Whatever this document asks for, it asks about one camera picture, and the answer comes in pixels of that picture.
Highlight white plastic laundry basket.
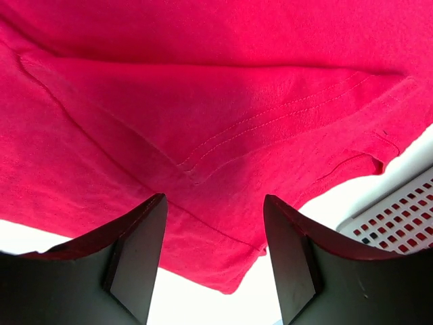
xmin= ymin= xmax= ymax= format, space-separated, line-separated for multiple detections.
xmin=336 ymin=169 xmax=433 ymax=255

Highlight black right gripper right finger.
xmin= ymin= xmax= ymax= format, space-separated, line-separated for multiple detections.
xmin=263 ymin=195 xmax=432 ymax=324

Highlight crimson red t shirt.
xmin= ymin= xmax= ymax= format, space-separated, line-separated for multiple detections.
xmin=1 ymin=1 xmax=432 ymax=294

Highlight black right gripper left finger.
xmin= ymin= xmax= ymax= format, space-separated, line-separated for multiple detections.
xmin=1 ymin=194 xmax=168 ymax=324

